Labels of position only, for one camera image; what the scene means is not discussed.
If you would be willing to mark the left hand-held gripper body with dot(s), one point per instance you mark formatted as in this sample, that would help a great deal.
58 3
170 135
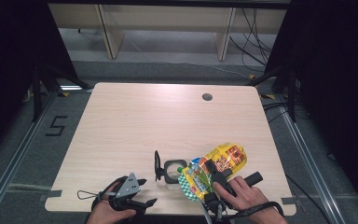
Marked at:
128 186

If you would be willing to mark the aluminium floor rail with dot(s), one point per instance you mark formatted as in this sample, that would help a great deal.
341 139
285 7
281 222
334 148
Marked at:
12 161
317 174

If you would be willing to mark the black metal stand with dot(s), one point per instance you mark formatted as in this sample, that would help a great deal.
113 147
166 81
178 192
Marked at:
37 93
292 93

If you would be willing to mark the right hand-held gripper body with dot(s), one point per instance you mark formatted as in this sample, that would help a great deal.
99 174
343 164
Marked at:
220 179

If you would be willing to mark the black curtain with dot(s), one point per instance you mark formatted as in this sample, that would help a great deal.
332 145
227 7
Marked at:
338 77
9 62

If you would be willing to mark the beige wooden shelf unit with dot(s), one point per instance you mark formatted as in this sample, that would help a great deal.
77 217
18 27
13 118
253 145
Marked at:
167 17

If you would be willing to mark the yellow seasoning spout pouch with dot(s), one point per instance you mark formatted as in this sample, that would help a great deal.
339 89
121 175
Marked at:
230 157

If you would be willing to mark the square glass jar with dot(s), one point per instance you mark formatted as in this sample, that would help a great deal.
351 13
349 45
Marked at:
174 171

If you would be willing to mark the person's right hand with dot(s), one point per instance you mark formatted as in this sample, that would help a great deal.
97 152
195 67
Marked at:
248 197

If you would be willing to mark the person's left hand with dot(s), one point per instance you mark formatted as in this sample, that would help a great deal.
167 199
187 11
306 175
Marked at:
105 214

